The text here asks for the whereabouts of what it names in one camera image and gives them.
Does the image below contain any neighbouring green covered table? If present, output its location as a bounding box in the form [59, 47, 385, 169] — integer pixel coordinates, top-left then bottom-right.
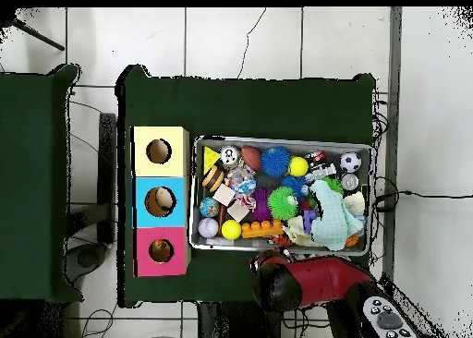
[0, 64, 85, 305]

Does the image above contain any globe print ball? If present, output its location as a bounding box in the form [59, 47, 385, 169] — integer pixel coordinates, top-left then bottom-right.
[199, 196, 222, 218]

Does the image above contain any silver drink can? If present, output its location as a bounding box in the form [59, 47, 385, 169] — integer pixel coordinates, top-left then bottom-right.
[220, 145, 241, 167]

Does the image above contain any green spiky toy with eyes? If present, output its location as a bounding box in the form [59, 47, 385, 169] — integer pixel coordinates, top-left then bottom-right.
[321, 175, 345, 197]

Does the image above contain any blue spiky ball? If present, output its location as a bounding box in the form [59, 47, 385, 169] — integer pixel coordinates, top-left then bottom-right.
[260, 145, 292, 178]

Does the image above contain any small soccer ball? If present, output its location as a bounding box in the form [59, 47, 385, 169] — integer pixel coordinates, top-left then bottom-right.
[338, 151, 362, 174]

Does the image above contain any shallow clear mesh bin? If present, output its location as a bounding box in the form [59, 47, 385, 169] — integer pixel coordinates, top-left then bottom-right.
[188, 135, 373, 258]

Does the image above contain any thin black rod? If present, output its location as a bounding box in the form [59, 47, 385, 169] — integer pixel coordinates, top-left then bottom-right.
[10, 18, 67, 53]

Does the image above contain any dark green tablecloth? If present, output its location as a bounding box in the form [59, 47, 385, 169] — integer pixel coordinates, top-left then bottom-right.
[115, 64, 377, 309]

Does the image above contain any wooden burger toy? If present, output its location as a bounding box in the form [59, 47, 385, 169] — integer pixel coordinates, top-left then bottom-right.
[200, 165, 225, 192]

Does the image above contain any purple plastic toy piece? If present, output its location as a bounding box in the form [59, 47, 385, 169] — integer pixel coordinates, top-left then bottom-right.
[300, 208, 319, 235]

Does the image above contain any black stand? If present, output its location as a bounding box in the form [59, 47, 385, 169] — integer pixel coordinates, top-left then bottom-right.
[66, 112, 118, 284]

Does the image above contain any mint green waffle cloth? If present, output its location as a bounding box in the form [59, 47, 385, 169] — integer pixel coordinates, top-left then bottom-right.
[309, 179, 366, 252]

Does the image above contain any yellow duck plush toy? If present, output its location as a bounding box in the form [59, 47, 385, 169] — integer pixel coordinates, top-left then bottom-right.
[152, 239, 172, 258]

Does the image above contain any wooden box with three holes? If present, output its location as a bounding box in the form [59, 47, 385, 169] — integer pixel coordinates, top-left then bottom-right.
[130, 126, 192, 279]

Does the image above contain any black cable on floor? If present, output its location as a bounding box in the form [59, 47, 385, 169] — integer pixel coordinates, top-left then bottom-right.
[372, 189, 473, 212]

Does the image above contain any yellow cheese wedge toy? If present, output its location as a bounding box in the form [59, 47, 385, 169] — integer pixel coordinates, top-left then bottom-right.
[202, 146, 221, 176]

